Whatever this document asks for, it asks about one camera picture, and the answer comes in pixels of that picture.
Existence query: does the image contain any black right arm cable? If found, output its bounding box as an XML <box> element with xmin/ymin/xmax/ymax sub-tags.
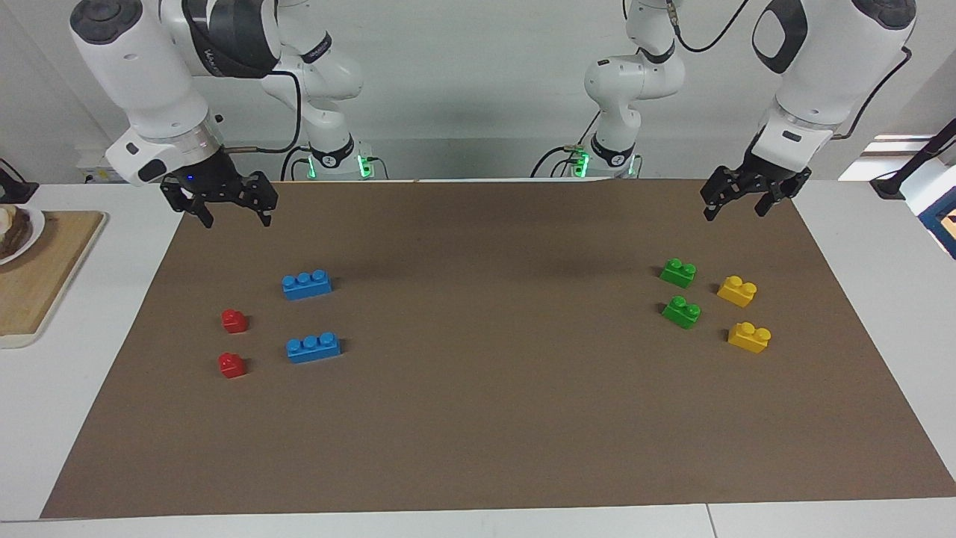
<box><xmin>220</xmin><ymin>71</ymin><xmax>303</xmax><ymax>155</ymax></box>

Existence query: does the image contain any yellow two-stud toy brick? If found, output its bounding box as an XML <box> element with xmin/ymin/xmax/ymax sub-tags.
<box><xmin>727</xmin><ymin>321</ymin><xmax>772</xmax><ymax>354</ymax></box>
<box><xmin>717</xmin><ymin>275</ymin><xmax>758</xmax><ymax>308</ymax></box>

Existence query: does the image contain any wooden cutting board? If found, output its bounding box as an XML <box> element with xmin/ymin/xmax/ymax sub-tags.
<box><xmin>0</xmin><ymin>210</ymin><xmax>108</xmax><ymax>350</ymax></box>

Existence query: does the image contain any white plate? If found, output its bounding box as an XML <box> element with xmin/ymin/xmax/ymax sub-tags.
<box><xmin>0</xmin><ymin>205</ymin><xmax>46</xmax><ymax>266</ymax></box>

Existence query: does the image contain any brown table mat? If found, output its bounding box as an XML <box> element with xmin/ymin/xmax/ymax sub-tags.
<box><xmin>40</xmin><ymin>178</ymin><xmax>956</xmax><ymax>519</ymax></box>

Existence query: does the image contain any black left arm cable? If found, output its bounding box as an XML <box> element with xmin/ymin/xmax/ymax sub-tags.
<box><xmin>667</xmin><ymin>0</ymin><xmax>913</xmax><ymax>143</ymax></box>

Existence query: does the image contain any brown food on plate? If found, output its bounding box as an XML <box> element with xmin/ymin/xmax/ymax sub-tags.
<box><xmin>0</xmin><ymin>207</ymin><xmax>32</xmax><ymax>259</ymax></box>

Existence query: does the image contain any black stand with pole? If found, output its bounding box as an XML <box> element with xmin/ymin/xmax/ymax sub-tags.
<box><xmin>870</xmin><ymin>118</ymin><xmax>956</xmax><ymax>200</ymax></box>

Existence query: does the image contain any black base cable bundle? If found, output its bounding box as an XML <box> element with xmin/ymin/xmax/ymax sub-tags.
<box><xmin>530</xmin><ymin>111</ymin><xmax>603</xmax><ymax>179</ymax></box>
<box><xmin>280</xmin><ymin>146</ymin><xmax>313</xmax><ymax>182</ymax></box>

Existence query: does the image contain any green two-stud toy brick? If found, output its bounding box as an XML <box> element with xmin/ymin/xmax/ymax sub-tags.
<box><xmin>662</xmin><ymin>296</ymin><xmax>702</xmax><ymax>330</ymax></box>
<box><xmin>659</xmin><ymin>258</ymin><xmax>698</xmax><ymax>289</ymax></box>

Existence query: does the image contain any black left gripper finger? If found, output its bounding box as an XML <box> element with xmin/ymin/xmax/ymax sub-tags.
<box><xmin>756</xmin><ymin>168</ymin><xmax>813</xmax><ymax>217</ymax></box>
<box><xmin>701</xmin><ymin>166</ymin><xmax>744</xmax><ymax>221</ymax></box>

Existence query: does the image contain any black table clamp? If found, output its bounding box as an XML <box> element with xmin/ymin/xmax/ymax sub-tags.
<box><xmin>0</xmin><ymin>158</ymin><xmax>40</xmax><ymax>204</ymax></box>

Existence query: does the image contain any white shelf board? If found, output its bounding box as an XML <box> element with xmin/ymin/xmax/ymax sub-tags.
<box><xmin>838</xmin><ymin>134</ymin><xmax>934</xmax><ymax>182</ymax></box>

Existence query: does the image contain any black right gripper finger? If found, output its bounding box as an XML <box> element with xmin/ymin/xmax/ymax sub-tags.
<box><xmin>240</xmin><ymin>172</ymin><xmax>279</xmax><ymax>227</ymax></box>
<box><xmin>161</xmin><ymin>179</ymin><xmax>215</xmax><ymax>229</ymax></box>

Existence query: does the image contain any white wall socket box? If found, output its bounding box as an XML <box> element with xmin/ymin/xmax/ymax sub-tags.
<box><xmin>75</xmin><ymin>149</ymin><xmax>131</xmax><ymax>184</ymax></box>

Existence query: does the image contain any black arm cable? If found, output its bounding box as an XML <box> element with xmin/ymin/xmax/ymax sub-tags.
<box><xmin>667</xmin><ymin>0</ymin><xmax>913</xmax><ymax>143</ymax></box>
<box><xmin>220</xmin><ymin>71</ymin><xmax>303</xmax><ymax>155</ymax></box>

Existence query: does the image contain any blue framed box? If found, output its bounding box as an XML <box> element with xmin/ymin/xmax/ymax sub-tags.
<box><xmin>917</xmin><ymin>161</ymin><xmax>956</xmax><ymax>260</ymax></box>

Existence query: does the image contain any blue three-stud toy brick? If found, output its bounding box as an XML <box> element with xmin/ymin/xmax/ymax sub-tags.
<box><xmin>282</xmin><ymin>269</ymin><xmax>333</xmax><ymax>301</ymax></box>
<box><xmin>286</xmin><ymin>332</ymin><xmax>342</xmax><ymax>365</ymax></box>

